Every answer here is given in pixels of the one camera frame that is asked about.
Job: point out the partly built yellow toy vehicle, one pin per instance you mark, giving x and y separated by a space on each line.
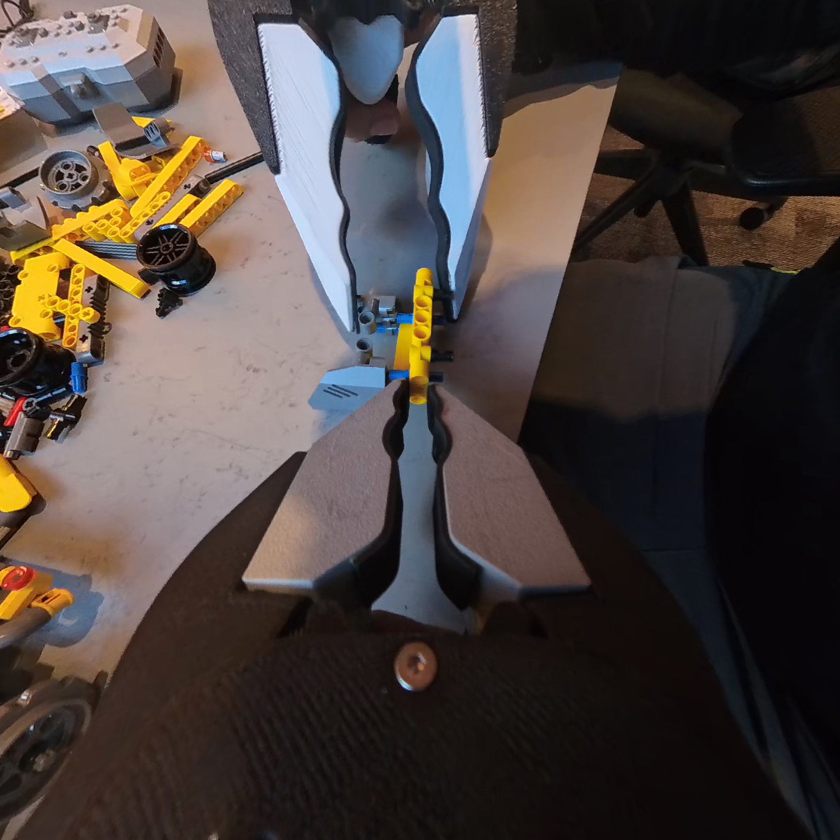
33 656

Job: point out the grey toy wheel hub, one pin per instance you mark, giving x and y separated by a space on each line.
69 177

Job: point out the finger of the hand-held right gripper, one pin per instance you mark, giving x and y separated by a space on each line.
463 131
305 151

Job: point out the black pin connector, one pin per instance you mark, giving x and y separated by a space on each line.
167 304

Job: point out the black mesh office chair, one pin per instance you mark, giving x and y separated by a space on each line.
689 144

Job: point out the dark grey wedge brick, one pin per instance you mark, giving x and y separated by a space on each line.
379 312

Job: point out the grey striped wedge brick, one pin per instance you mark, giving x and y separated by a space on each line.
348 390

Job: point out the person's right hand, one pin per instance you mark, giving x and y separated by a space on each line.
374 121

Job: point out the grey toy battery box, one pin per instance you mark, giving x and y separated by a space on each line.
85 59

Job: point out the yellow short toy beam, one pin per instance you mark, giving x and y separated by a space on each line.
403 344

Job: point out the pile of loose toy bricks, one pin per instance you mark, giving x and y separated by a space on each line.
85 223

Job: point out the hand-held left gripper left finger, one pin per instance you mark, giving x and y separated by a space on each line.
328 512

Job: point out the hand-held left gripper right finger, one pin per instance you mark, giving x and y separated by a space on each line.
505 518

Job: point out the small orange capped piece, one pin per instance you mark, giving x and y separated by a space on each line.
216 155

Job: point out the yellow rounded toy panel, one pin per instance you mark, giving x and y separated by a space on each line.
16 489

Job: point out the black toy wheel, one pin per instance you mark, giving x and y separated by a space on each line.
29 361
172 256

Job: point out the grey desk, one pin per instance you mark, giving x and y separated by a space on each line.
229 407

